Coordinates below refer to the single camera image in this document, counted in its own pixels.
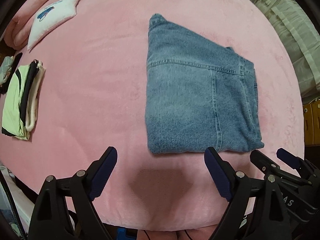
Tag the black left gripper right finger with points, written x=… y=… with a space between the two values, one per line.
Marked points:
x=270 y=218

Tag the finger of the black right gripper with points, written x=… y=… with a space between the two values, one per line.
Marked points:
x=269 y=167
x=304 y=167

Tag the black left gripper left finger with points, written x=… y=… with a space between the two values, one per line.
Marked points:
x=64 y=207

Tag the blue denim jacket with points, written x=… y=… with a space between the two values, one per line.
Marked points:
x=199 y=94

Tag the white bedside cabinet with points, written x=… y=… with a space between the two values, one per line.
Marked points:
x=16 y=209

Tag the cream folded garment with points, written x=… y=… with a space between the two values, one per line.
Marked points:
x=32 y=104

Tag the green black folded garment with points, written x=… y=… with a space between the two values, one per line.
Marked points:
x=14 y=116

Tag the pink bed blanket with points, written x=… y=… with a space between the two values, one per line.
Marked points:
x=93 y=96

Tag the white sheer curtain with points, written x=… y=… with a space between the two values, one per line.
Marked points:
x=299 y=37

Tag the grey patterned folded garment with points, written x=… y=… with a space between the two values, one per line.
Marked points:
x=8 y=68

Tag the folded pink quilt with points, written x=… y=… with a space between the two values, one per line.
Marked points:
x=17 y=32

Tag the white pillow blue print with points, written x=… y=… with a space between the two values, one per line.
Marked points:
x=49 y=18

